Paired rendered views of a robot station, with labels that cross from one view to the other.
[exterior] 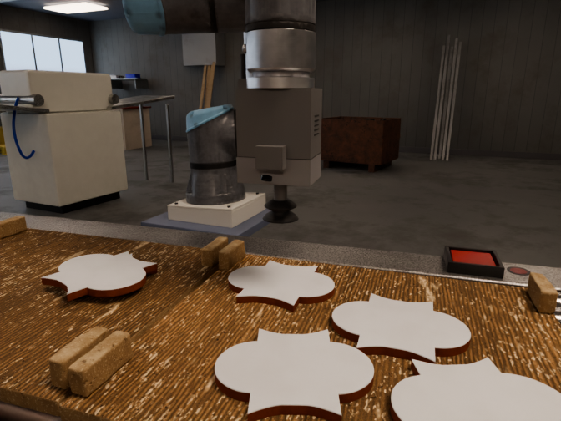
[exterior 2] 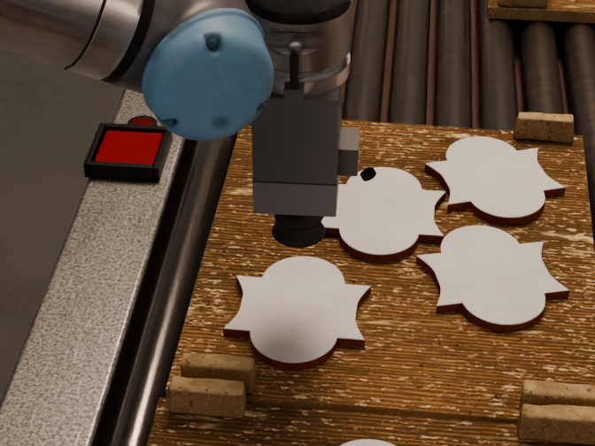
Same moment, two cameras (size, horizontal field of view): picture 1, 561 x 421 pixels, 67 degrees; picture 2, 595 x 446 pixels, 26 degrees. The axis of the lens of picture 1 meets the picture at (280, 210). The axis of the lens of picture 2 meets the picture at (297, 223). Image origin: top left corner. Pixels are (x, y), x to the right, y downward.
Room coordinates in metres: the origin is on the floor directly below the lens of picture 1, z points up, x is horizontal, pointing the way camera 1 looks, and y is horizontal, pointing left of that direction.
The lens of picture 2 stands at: (0.65, 0.80, 1.66)
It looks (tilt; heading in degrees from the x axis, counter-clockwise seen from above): 37 degrees down; 259
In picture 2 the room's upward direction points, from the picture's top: straight up
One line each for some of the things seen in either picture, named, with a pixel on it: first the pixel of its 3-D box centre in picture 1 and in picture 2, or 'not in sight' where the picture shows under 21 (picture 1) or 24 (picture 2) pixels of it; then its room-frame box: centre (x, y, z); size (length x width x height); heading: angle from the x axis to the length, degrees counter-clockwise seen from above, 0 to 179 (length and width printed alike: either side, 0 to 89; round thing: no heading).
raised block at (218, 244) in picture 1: (215, 251); (207, 396); (0.58, 0.09, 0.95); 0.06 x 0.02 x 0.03; 163
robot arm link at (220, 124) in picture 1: (214, 133); not in sight; (1.07, 0.17, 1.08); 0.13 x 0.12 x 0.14; 95
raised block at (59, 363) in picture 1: (82, 354); (559, 422); (0.33, 0.17, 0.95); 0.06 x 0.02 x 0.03; 163
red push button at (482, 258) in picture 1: (472, 261); (128, 152); (0.61, -0.29, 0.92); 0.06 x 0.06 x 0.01; 73
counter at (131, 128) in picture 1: (95, 126); not in sight; (10.10, 4.31, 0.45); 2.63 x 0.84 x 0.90; 67
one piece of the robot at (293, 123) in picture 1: (275, 129); (313, 123); (0.48, 0.01, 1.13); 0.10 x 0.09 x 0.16; 164
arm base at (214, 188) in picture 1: (214, 180); not in sight; (1.07, 0.17, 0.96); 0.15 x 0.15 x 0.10
